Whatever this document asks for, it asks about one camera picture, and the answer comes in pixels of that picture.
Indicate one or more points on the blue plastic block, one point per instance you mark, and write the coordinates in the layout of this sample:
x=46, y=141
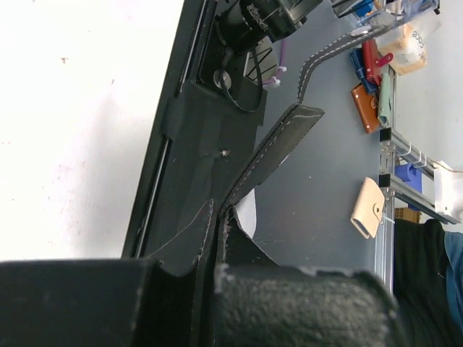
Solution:
x=410, y=175

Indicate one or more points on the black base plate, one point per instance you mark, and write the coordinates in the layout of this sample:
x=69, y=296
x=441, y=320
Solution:
x=205, y=128

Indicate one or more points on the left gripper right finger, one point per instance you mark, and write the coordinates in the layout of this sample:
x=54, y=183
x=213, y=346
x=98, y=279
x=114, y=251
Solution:
x=257, y=302

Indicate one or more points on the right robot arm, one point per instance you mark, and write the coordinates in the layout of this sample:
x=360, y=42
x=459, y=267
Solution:
x=245, y=23

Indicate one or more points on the aluminium frame rail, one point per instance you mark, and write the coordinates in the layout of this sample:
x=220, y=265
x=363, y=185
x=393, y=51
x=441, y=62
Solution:
x=395, y=150

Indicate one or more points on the green leather pouch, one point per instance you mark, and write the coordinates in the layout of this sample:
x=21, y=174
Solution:
x=384, y=102

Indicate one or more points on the white plastic bracket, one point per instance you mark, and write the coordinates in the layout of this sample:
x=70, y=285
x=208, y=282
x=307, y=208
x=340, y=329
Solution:
x=447, y=190

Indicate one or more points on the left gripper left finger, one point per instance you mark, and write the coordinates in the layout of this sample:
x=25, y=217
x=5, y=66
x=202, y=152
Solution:
x=159, y=300

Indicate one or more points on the brown leather card holder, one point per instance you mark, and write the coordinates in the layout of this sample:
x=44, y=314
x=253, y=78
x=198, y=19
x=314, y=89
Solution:
x=367, y=108

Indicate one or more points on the tissue packet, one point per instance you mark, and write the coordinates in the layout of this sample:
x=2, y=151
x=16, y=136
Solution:
x=407, y=43

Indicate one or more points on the beige leather card holder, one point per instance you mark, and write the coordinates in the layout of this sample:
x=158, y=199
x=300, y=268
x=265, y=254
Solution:
x=367, y=213

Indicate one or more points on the black leather card holder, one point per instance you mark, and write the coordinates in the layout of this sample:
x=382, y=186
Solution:
x=293, y=125

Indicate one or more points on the red clip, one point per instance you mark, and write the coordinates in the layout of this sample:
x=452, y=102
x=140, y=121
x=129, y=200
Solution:
x=373, y=61

